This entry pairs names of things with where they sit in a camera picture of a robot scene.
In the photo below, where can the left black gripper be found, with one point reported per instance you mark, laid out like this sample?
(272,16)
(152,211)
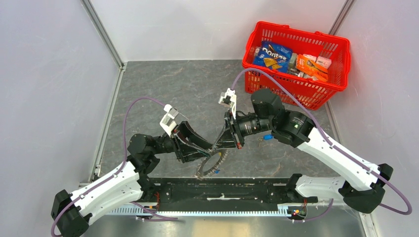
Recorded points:
(185,154)

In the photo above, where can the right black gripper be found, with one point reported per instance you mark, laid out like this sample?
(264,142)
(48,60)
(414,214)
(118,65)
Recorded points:
(236,130)

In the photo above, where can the round keyring disc with keys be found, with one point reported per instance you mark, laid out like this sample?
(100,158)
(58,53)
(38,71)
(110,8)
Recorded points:
(211,165)

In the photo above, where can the blue-headed key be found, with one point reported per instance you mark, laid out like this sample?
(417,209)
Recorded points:
(265,138)

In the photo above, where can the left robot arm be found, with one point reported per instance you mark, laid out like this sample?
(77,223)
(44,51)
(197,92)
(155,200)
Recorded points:
(74,212)

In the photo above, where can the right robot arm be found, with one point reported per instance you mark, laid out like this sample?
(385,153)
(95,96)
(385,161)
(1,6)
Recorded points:
(359,184)

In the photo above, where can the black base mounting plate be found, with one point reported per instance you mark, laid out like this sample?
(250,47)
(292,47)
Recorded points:
(223,194)

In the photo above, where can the blue Doritos bag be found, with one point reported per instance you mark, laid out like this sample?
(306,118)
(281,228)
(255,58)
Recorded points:
(273,56)

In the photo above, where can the orange snack box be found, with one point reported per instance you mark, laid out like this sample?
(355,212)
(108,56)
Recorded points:
(310,68)

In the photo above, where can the red plastic shopping basket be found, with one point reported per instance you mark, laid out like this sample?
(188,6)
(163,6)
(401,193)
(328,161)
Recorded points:
(309,91)

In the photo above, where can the pink small box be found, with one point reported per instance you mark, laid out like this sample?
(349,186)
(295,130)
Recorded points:
(324,62)

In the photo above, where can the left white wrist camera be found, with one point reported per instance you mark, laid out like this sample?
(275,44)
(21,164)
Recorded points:
(168,119)

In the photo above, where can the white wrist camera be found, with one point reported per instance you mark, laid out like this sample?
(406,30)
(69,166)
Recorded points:
(168,119)
(229,99)

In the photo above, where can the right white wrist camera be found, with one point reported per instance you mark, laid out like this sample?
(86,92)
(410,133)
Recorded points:
(229,99)

